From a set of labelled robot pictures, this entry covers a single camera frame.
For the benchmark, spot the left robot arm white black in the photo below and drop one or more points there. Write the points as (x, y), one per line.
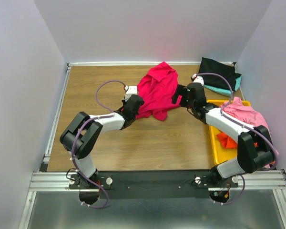
(82, 133)

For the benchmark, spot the yellow plastic bin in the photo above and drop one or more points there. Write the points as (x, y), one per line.
(221, 154)

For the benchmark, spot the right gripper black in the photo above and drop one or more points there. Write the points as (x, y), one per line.
(181, 90)

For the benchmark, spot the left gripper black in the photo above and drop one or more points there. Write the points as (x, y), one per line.
(125, 102)

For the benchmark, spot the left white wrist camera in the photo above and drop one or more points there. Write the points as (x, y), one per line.
(129, 91)

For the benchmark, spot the magenta t shirt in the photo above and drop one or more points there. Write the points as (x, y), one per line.
(157, 89)

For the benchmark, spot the folded teal t shirt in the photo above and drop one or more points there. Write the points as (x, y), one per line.
(225, 92)

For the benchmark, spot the folded black t shirt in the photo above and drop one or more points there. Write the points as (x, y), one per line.
(218, 74)

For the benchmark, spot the orange t shirt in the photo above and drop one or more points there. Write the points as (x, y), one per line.
(226, 141)

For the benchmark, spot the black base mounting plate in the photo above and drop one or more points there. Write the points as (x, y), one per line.
(149, 185)

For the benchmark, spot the light pink t shirt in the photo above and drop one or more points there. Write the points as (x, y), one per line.
(245, 113)

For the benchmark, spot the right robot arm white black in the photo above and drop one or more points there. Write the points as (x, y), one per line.
(254, 146)

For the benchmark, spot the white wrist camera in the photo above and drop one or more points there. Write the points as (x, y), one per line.
(197, 79)
(129, 91)

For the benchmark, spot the aluminium frame rail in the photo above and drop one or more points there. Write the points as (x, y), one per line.
(51, 204)

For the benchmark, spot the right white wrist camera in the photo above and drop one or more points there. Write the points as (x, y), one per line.
(197, 79)

